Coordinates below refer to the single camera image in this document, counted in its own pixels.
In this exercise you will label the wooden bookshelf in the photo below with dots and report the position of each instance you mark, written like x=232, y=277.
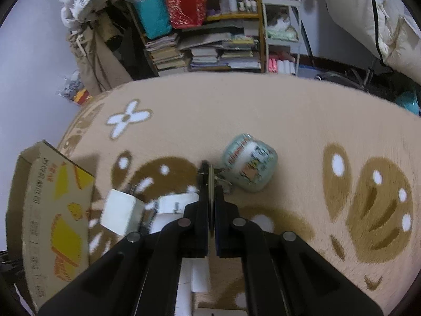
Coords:
x=259, y=23

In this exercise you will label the colourful patterned bag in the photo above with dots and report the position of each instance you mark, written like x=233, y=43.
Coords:
x=74, y=89

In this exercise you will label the pink and white rolls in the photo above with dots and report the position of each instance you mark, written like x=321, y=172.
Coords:
x=281, y=66

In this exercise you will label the row of small jars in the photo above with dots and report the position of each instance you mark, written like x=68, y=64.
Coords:
x=247, y=6

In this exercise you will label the green cartoon print earbud case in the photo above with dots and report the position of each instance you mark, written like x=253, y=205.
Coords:
x=251, y=163

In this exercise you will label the white power adapter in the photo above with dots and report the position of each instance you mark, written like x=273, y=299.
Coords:
x=171, y=204

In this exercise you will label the beige coat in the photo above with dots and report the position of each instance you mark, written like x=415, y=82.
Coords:
x=98, y=62

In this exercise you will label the short clear bottle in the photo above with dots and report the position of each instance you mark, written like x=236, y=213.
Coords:
x=232, y=1

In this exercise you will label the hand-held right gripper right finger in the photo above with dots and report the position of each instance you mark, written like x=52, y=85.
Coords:
x=217, y=217

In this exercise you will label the teal basin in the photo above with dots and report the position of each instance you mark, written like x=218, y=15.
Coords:
x=409, y=102

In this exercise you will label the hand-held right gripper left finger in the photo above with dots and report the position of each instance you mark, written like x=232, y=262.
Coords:
x=204, y=210

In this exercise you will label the light green cloth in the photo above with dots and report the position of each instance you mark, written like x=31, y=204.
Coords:
x=281, y=33

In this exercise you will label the beige printed blanket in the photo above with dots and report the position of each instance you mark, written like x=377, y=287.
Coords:
x=250, y=112

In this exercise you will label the metal folding rack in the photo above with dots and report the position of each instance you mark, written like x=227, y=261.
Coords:
x=342, y=79

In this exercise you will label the teal storage bag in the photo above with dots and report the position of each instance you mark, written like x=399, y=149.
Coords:
x=154, y=13

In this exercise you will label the white cube charger plug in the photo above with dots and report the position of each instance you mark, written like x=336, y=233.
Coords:
x=120, y=212

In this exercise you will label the white utility cart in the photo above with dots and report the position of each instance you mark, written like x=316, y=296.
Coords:
x=297, y=3

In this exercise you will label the red patterned bag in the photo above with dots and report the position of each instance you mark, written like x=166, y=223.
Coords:
x=186, y=5

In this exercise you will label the white duvet with black trim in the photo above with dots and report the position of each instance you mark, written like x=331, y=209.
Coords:
x=358, y=10

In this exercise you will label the yellow print cardboard box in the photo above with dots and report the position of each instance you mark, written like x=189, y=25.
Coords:
x=42, y=210

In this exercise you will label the stack of books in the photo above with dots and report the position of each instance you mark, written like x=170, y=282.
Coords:
x=204, y=54

